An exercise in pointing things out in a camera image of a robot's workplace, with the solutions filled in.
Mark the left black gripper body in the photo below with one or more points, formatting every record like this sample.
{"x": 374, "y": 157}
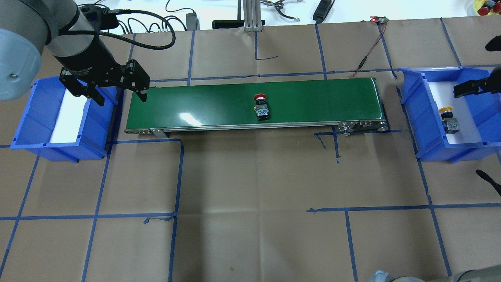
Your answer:
{"x": 91, "y": 55}

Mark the aluminium frame post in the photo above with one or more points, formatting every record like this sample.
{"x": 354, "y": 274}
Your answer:
{"x": 252, "y": 16}

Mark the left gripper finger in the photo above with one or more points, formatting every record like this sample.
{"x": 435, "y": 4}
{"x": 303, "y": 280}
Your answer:
{"x": 93, "y": 94}
{"x": 142, "y": 95}

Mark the black power adapter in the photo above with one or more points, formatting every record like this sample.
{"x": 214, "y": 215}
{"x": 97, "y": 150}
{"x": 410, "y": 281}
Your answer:
{"x": 192, "y": 22}

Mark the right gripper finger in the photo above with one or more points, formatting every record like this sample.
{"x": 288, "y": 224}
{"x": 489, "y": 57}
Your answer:
{"x": 471, "y": 87}
{"x": 490, "y": 180}

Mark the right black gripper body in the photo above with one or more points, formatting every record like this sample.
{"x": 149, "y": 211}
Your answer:
{"x": 471, "y": 87}

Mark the blue plastic bin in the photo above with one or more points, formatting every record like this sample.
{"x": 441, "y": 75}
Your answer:
{"x": 40, "y": 115}
{"x": 426, "y": 122}

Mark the left blue plastic bin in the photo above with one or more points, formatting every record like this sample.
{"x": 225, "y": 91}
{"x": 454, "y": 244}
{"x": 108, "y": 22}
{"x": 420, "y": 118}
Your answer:
{"x": 40, "y": 115}

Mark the yellow mushroom push button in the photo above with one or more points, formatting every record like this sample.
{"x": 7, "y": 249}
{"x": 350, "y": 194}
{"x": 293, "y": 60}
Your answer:
{"x": 449, "y": 122}

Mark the right blue plastic bin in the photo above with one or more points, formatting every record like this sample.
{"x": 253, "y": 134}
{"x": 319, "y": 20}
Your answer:
{"x": 426, "y": 122}

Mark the white foam pad right bin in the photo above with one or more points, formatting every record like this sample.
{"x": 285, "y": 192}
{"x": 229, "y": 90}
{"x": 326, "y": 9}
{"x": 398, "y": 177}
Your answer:
{"x": 442, "y": 92}

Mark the yellow tray of buttons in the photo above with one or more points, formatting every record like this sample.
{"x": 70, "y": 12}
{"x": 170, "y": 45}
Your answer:
{"x": 486, "y": 7}

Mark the white foam pad bin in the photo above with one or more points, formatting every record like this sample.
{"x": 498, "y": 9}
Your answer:
{"x": 69, "y": 119}
{"x": 442, "y": 92}

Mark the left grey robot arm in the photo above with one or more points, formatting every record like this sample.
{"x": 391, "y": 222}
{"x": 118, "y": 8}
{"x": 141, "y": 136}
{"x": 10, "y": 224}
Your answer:
{"x": 70, "y": 33}

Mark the green conveyor belt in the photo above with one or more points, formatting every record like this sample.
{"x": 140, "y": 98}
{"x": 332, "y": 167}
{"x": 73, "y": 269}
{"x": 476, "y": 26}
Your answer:
{"x": 352, "y": 105}

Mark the white foam pad left bin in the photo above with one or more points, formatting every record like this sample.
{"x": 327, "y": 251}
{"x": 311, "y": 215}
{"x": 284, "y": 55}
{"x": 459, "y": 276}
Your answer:
{"x": 69, "y": 119}

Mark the red mushroom push button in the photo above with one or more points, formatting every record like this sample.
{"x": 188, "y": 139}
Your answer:
{"x": 261, "y": 108}

